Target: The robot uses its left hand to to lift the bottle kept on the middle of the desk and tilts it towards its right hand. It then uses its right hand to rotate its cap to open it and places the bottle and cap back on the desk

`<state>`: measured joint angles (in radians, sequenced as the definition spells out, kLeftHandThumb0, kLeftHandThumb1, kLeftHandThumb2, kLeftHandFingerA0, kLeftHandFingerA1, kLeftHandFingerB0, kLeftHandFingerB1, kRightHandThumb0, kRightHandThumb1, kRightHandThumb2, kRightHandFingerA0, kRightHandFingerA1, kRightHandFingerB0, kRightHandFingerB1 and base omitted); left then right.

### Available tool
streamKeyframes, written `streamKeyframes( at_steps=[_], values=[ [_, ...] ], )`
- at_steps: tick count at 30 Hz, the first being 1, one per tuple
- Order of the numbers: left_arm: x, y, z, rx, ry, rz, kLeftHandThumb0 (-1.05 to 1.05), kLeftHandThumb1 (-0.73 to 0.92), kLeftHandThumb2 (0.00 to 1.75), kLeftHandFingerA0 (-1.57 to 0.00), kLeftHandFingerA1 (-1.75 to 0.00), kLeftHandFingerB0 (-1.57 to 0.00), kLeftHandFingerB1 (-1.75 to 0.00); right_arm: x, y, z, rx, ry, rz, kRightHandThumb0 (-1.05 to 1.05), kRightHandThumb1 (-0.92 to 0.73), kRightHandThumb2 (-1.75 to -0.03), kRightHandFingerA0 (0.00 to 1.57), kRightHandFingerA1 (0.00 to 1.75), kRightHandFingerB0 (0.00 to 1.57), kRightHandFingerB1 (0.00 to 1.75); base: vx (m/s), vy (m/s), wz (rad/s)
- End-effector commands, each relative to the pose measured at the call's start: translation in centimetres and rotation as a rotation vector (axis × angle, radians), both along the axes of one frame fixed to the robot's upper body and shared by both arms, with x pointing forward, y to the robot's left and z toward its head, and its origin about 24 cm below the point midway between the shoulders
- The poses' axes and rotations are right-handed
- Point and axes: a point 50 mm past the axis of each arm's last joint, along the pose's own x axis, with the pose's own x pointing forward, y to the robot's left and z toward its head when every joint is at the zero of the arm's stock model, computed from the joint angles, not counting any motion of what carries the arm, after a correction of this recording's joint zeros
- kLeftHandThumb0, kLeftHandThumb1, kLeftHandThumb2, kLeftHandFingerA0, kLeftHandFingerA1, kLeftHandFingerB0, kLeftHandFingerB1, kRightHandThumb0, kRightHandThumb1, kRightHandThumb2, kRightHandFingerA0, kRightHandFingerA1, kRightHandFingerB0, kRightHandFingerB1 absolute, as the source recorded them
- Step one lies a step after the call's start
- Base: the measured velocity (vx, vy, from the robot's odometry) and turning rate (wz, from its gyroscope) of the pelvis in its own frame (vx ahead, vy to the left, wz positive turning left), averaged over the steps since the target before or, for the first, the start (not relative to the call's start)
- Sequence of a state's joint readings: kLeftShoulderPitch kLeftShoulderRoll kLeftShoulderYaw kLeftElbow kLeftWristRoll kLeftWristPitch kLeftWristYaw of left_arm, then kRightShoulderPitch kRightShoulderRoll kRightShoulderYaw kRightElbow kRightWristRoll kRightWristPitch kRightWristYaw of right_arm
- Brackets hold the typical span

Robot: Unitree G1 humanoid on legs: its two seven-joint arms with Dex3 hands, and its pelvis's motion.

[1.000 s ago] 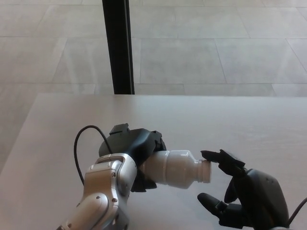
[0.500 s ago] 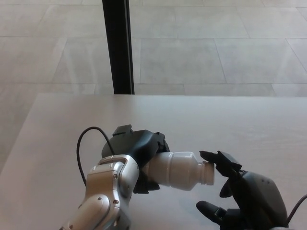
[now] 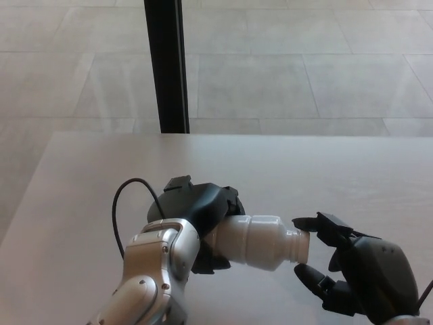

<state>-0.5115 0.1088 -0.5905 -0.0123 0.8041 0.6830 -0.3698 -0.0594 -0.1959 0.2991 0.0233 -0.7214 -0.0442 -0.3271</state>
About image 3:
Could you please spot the white plastic bottle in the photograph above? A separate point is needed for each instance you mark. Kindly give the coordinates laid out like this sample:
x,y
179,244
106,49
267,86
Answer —
x,y
260,240

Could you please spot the black vertical post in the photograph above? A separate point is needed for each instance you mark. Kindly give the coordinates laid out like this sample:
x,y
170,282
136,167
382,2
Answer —
x,y
165,67

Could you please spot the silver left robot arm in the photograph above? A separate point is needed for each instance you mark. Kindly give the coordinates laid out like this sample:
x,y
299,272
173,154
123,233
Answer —
x,y
152,271

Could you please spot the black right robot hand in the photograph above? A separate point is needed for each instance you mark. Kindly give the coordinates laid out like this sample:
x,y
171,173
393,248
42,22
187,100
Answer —
x,y
382,274

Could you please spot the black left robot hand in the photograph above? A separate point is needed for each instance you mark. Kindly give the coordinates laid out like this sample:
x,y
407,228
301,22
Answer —
x,y
199,206

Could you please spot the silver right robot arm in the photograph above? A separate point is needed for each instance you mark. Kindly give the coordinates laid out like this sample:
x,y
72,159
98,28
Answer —
x,y
406,321

